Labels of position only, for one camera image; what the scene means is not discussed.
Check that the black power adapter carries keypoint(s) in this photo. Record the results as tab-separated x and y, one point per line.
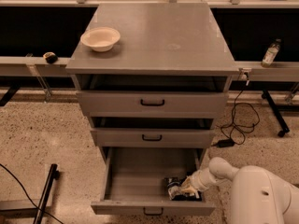
226	143

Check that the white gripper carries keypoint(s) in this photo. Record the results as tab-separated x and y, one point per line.
195	180

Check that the bottom grey drawer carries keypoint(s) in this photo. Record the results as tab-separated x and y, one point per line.
135	182

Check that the black caster table leg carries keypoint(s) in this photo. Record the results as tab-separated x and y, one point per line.
283	125

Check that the blue chip bag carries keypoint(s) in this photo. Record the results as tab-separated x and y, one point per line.
173	185

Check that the top grey drawer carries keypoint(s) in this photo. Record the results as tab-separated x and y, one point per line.
152	104

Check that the white bowl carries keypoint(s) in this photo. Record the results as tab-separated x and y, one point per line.
100	39

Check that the black and yellow tape measure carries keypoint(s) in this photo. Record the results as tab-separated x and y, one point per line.
50	57

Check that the clear plastic bottle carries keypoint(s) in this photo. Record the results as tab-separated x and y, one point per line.
271	53

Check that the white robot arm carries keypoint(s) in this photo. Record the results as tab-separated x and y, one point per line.
257	195

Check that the middle grey drawer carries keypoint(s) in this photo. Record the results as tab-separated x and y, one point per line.
125	137

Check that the black metal stand leg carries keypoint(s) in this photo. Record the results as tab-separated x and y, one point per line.
41	208

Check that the grey drawer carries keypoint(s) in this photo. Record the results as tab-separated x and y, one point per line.
135	182
152	104
125	137

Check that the grey drawer cabinet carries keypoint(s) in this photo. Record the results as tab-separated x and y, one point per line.
163	47

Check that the grey rail frame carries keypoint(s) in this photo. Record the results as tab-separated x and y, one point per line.
20	67

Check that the white wall plug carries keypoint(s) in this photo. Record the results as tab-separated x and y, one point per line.
244	74

